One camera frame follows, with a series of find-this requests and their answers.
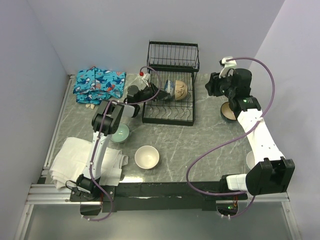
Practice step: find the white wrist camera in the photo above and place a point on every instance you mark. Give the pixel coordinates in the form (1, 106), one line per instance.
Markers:
(145, 77)
(227, 63)

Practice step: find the white folded towel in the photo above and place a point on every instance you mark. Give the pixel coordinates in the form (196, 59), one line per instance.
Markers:
(72, 158)

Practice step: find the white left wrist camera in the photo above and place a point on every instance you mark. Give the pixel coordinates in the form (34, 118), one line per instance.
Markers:
(145, 77)

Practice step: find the pale green bowl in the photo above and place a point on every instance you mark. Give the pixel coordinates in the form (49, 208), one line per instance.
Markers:
(121, 134)

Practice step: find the aluminium frame rail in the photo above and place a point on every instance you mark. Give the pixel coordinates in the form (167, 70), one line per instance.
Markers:
(47, 194)

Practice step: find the cream bowl near front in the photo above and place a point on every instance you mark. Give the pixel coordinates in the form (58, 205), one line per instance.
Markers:
(147, 157)

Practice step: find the plain white bowl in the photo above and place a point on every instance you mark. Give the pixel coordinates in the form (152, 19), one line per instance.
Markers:
(250, 160)

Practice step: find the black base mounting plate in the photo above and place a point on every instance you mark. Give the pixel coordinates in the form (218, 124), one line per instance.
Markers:
(143, 196)

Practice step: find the brown interior dark bowl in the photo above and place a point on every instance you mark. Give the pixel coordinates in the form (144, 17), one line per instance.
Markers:
(226, 113)

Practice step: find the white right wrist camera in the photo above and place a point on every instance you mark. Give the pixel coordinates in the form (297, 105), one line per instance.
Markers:
(227, 63)

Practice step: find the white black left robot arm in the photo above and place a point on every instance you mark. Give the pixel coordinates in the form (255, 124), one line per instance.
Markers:
(105, 123)

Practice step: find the black wire dish rack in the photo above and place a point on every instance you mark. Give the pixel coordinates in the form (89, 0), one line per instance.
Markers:
(177, 65)

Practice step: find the blue white patterned bowl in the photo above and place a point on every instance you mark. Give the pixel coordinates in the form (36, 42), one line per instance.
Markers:
(170, 87)

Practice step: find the blue shark print cloth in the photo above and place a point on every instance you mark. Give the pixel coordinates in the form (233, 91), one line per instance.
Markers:
(94, 85)

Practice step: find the cream bowl with brown outside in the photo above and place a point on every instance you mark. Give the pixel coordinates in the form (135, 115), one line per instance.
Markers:
(180, 90)

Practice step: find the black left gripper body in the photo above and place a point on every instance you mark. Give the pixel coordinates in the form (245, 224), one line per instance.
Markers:
(147, 94)

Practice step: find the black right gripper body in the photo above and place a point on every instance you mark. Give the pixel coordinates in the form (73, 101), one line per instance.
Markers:
(220, 87)

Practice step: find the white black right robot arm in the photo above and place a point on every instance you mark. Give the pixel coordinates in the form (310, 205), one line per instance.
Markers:
(271, 172)

